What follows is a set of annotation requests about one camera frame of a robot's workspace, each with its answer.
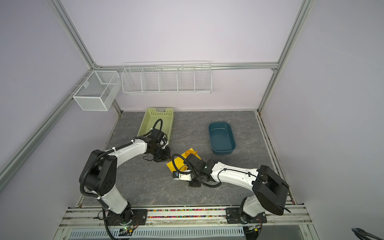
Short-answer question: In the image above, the green perforated plastic basket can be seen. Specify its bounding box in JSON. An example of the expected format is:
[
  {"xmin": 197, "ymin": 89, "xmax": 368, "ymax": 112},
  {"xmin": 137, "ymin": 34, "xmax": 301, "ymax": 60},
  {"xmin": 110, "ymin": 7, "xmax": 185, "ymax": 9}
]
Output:
[{"xmin": 138, "ymin": 108, "xmax": 174, "ymax": 145}]

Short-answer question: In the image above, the white mesh wall basket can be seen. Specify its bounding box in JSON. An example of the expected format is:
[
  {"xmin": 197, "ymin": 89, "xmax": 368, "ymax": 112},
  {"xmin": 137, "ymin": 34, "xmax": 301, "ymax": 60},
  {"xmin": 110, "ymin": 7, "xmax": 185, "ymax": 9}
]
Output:
[{"xmin": 73, "ymin": 71, "xmax": 122, "ymax": 112}]

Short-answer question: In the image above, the dark teal plastic bin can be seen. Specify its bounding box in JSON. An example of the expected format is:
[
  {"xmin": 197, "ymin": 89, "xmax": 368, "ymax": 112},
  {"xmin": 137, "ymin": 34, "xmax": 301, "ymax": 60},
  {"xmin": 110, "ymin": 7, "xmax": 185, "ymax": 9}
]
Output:
[{"xmin": 209, "ymin": 122, "xmax": 236, "ymax": 155}]

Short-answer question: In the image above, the yellow paper napkin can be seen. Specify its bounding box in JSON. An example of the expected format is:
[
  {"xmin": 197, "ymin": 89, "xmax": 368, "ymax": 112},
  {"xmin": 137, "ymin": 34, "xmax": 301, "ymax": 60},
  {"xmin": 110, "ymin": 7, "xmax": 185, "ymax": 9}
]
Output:
[{"xmin": 167, "ymin": 148, "xmax": 201, "ymax": 172}]

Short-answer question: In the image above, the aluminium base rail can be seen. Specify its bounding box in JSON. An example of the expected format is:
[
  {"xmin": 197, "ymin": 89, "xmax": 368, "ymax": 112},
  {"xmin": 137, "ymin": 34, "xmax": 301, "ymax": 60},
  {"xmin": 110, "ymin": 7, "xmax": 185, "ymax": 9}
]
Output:
[{"xmin": 54, "ymin": 205, "xmax": 319, "ymax": 240}]

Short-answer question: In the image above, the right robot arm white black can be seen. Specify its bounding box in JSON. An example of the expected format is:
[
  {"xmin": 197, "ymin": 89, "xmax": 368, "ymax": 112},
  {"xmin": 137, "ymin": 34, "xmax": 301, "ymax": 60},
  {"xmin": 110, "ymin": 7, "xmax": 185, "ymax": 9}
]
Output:
[{"xmin": 171, "ymin": 154, "xmax": 290, "ymax": 224}]

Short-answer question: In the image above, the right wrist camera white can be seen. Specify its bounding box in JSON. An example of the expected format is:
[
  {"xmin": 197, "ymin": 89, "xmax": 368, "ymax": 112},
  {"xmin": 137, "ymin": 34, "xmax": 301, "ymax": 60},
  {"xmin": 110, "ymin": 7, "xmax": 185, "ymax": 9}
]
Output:
[{"xmin": 172, "ymin": 171, "xmax": 192, "ymax": 182}]

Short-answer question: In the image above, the black cable at corner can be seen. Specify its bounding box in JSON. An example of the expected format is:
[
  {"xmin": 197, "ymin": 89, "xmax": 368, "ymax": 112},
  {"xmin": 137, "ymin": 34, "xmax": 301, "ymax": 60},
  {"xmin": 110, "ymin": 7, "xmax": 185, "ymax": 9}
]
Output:
[{"xmin": 351, "ymin": 227, "xmax": 384, "ymax": 240}]

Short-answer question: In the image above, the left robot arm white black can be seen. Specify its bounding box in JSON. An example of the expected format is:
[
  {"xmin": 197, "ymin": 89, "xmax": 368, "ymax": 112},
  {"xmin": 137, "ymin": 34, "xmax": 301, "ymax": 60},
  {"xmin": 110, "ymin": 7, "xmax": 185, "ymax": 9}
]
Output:
[{"xmin": 79, "ymin": 119, "xmax": 171, "ymax": 225}]

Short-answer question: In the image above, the orange plastic spoon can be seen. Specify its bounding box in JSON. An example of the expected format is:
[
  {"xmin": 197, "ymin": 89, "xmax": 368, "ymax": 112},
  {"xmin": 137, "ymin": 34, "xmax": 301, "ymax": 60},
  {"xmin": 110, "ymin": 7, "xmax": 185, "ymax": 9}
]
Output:
[{"xmin": 185, "ymin": 150, "xmax": 196, "ymax": 158}]

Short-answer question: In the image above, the white wire shelf rack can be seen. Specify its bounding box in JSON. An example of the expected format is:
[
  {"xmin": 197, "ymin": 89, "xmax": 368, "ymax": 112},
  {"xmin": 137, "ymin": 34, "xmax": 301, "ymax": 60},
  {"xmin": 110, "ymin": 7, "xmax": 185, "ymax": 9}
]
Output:
[{"xmin": 121, "ymin": 61, "xmax": 213, "ymax": 94}]

